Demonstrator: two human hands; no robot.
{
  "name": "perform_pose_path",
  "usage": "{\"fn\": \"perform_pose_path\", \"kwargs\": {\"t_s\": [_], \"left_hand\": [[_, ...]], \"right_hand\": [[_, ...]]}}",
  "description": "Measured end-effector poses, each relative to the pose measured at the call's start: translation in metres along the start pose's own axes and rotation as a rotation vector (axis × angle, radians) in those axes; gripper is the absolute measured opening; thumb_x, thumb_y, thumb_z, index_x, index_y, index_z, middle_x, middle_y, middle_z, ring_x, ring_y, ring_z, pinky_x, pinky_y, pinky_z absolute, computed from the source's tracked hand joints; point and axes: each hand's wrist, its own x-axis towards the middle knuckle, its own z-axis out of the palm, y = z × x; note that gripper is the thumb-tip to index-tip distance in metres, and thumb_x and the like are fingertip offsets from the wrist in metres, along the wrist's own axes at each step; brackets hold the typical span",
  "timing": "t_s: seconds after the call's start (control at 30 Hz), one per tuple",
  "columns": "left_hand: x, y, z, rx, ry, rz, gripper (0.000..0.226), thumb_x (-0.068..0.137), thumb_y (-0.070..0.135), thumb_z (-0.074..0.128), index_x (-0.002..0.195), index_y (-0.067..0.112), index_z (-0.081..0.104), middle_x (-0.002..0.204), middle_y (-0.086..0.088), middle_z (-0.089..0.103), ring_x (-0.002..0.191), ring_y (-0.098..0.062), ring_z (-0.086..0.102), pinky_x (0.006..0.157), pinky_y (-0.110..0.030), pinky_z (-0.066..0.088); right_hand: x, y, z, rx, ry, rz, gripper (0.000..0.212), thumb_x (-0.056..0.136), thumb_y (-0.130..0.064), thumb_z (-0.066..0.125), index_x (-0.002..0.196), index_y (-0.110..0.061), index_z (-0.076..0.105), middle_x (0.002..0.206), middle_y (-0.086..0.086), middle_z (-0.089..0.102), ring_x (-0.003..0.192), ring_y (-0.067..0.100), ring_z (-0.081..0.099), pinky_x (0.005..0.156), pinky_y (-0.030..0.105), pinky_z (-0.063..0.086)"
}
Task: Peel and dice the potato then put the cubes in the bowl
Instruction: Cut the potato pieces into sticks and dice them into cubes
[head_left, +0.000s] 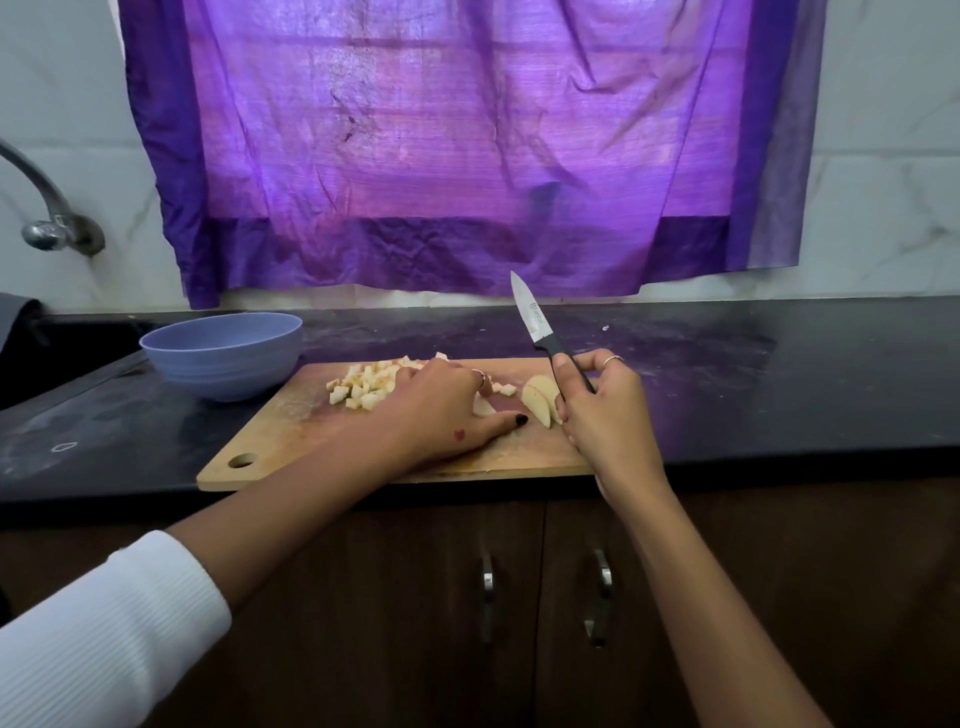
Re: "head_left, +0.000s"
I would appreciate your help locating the purple cloth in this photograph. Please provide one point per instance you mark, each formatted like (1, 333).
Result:
(465, 135)

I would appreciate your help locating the person's left forearm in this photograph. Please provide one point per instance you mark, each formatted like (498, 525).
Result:
(293, 518)

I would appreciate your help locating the dark sink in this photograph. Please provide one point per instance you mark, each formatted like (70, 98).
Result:
(60, 360)

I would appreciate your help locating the wooden cutting board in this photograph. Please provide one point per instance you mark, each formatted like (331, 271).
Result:
(270, 435)

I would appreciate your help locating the grey cloth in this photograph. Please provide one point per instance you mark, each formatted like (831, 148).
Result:
(12, 323)

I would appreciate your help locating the person's right forearm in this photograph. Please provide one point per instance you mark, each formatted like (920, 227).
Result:
(720, 615)

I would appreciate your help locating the pile of diced potato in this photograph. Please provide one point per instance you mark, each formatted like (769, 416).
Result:
(375, 381)

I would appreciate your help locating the white rubber band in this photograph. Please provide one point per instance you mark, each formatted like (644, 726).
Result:
(54, 446)

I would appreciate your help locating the person's left hand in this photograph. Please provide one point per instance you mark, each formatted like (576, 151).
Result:
(435, 413)

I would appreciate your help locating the potato slice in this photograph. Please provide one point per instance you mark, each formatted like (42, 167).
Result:
(542, 399)

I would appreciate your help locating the metal faucet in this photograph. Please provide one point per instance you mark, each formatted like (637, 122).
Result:
(60, 228)

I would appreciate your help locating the person's right hand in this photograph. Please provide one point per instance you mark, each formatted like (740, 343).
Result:
(608, 420)

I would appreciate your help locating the blue bowl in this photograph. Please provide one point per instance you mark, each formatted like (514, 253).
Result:
(222, 356)

